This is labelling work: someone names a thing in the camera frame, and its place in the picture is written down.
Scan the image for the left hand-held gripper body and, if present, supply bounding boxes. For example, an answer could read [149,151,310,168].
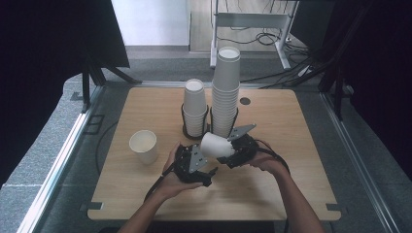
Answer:
[172,144,211,183]

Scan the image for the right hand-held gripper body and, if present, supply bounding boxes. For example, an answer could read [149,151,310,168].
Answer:
[223,122,260,168]

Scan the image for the white paper cup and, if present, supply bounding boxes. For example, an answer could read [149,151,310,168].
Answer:
[128,129,160,166]
[199,131,236,159]

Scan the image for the black wire cup holder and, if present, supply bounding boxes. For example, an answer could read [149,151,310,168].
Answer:
[180,102,240,142]

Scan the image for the tall stack of white cups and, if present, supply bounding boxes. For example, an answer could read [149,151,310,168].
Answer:
[210,46,242,139]

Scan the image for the person's left hand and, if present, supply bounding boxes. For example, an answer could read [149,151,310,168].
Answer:
[154,141,204,201]

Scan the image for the person's right hand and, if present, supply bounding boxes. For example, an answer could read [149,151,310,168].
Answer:
[247,150,292,179]

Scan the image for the short stack of white cups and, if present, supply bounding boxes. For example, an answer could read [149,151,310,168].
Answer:
[182,78,209,138]

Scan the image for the black stand legs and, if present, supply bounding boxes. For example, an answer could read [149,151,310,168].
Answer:
[81,59,143,114]

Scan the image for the black curtain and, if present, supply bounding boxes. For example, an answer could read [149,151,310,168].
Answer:
[290,0,412,183]
[0,0,131,189]

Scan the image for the right hand-held gripper cable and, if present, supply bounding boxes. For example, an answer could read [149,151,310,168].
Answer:
[254,138,292,173]

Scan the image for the hand-held gripper cable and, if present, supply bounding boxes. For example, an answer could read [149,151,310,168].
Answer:
[254,138,292,173]
[143,166,177,202]

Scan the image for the left hand-held gripper cable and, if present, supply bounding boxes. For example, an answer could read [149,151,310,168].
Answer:
[143,166,177,202]

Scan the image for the thin black floor cable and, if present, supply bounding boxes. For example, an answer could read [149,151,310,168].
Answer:
[94,120,120,177]

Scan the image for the black stand post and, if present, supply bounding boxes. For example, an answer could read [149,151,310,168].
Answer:
[318,69,345,121]

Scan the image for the tangle of black floor cables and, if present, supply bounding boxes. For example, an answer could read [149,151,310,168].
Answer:
[216,0,322,89]

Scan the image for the aluminium floor rail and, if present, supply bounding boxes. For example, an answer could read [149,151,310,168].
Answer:
[320,91,410,233]
[16,85,105,233]

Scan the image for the white metal desk frame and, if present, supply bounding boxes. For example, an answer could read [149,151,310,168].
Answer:
[209,0,299,71]

